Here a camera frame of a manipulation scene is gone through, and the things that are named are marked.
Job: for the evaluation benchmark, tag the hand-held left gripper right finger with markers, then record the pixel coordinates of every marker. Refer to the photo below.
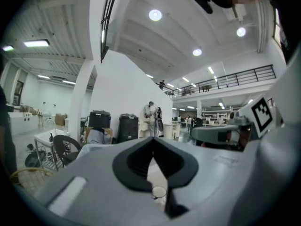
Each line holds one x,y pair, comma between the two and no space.
183,168

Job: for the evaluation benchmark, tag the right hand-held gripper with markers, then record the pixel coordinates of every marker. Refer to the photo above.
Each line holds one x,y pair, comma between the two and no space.
247,123

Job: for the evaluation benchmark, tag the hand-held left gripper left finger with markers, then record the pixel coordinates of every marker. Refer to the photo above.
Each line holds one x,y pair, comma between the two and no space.
124,168

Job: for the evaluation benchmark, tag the clear cup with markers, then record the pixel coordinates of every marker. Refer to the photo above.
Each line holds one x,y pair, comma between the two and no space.
159,192

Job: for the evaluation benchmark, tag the black plastic bin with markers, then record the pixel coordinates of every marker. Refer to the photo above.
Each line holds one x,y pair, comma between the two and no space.
99,119
128,128

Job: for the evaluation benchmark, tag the grey jacket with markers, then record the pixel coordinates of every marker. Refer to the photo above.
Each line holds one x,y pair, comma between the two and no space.
98,135

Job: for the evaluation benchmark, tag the black balcony railing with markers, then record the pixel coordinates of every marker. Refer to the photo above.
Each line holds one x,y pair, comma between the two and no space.
235,79

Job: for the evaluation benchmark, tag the black wicker chair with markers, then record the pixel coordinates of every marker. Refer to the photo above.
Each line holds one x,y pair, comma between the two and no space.
64,147

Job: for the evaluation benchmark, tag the brown cardboard box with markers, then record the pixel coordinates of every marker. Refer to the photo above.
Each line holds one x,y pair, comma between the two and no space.
60,119

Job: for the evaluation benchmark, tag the round ceiling light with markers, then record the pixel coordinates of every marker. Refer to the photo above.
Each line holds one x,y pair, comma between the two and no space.
155,15
241,32
197,52

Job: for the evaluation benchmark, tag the tan rattan chair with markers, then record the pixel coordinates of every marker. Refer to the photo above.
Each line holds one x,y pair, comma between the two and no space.
30,180

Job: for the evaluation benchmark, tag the rectangular ceiling light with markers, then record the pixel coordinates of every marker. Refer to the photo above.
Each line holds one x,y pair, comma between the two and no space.
36,43

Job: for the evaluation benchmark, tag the white metal-frame table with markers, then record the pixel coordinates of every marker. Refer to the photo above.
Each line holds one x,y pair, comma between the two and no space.
45,138

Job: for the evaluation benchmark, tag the black head-worn camera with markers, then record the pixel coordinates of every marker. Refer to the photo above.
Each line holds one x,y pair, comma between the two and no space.
203,1

